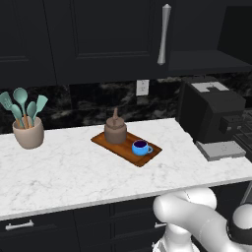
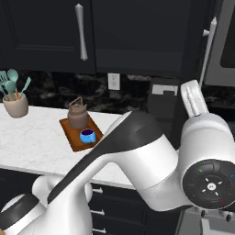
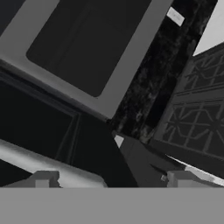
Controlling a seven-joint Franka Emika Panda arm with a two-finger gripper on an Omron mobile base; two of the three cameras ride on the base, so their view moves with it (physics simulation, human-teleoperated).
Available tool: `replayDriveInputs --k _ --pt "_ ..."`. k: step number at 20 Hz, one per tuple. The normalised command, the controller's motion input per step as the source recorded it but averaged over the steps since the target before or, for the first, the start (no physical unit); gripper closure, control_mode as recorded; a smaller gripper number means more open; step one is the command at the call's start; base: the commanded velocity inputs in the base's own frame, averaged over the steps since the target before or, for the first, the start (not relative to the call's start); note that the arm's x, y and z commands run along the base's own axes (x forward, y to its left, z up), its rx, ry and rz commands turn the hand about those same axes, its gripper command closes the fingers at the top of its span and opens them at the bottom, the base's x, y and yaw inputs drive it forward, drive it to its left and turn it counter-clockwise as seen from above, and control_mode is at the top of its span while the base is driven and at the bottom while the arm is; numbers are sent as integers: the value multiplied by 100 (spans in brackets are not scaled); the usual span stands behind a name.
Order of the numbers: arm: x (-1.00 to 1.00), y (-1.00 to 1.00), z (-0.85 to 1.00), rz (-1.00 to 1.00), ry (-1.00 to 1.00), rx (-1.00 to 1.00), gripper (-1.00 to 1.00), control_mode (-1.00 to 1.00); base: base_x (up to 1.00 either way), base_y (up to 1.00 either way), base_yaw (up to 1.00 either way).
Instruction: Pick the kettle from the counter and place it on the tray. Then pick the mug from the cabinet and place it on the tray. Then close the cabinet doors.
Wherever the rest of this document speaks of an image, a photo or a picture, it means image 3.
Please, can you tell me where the dark cupboard door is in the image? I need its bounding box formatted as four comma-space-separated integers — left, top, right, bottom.
0, 68, 138, 188

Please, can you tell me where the white wall socket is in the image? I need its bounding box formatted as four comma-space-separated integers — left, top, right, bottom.
166, 6, 186, 26

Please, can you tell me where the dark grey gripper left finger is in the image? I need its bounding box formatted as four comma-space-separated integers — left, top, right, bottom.
1, 170, 62, 188

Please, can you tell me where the silver bar handle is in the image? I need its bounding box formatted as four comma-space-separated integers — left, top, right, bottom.
0, 138, 109, 188

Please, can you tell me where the grey appliance door, dark window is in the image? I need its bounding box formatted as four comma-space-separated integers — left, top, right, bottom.
0, 0, 175, 120

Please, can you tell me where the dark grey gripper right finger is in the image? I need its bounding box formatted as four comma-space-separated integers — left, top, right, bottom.
160, 170, 224, 188

